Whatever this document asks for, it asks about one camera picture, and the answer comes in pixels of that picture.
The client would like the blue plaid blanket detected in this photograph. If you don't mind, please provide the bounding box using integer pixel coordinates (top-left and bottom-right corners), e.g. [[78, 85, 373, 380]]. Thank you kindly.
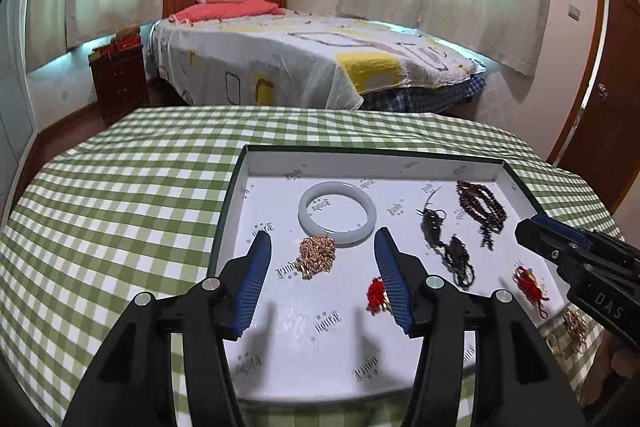
[[360, 74, 487, 111]]

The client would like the red knot charm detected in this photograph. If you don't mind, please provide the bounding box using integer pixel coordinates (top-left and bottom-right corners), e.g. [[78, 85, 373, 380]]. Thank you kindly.
[[512, 264, 551, 321]]

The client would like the white jade bangle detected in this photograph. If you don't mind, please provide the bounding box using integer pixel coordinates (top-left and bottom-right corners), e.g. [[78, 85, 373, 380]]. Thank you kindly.
[[298, 181, 377, 249]]

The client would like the brown wooden door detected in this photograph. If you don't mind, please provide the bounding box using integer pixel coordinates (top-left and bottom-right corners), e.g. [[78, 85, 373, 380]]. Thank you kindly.
[[546, 0, 640, 219]]

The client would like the glass door wardrobe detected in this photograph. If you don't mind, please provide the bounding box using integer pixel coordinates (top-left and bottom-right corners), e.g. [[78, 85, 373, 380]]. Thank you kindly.
[[0, 0, 40, 212]]

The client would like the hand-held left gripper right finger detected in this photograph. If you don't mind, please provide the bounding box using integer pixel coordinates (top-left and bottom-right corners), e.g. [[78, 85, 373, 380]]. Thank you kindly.
[[374, 227, 586, 427]]

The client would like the green checkered tablecloth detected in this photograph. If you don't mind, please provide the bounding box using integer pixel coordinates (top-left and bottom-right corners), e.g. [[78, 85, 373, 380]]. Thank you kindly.
[[0, 106, 626, 427]]

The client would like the white patterned bedsheet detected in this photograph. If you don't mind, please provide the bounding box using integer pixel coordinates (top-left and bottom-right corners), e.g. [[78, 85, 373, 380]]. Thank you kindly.
[[150, 11, 487, 110]]

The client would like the small dangling charm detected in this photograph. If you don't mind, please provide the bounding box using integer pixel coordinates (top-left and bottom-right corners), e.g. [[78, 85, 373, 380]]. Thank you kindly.
[[366, 277, 396, 315]]

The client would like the white tray box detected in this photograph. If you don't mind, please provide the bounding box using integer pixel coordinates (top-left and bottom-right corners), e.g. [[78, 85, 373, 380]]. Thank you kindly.
[[207, 143, 563, 404]]

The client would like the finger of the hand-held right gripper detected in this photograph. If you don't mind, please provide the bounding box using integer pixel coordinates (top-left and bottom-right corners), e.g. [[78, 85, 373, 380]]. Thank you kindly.
[[515, 214, 591, 268]]

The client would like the black tassel pendant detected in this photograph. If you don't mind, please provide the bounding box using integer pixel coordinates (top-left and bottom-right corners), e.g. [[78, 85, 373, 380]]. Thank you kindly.
[[419, 187, 475, 292]]

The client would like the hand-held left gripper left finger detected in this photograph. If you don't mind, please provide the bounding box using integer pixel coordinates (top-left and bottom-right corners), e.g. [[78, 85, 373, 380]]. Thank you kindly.
[[62, 232, 273, 427]]

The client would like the person's right hand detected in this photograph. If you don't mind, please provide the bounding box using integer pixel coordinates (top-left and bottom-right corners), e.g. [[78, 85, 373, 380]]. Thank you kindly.
[[597, 332, 640, 410]]

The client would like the gold chain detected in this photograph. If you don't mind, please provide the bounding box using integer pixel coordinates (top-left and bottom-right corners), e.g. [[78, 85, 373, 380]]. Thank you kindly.
[[547, 309, 591, 360]]

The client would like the dark wooden nightstand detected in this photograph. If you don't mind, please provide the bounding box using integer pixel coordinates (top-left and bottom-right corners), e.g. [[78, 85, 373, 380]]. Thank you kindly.
[[89, 49, 151, 126]]

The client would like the dark red bead necklace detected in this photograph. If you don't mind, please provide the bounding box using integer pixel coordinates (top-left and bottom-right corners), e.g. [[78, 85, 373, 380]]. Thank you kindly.
[[456, 179, 511, 253]]

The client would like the pink pillow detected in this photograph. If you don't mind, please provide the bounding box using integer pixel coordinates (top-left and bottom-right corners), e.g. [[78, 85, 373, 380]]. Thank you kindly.
[[169, 0, 287, 24]]

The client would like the gold chain bracelet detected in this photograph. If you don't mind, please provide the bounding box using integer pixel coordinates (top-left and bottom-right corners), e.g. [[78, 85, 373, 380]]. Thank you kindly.
[[295, 234, 337, 281]]

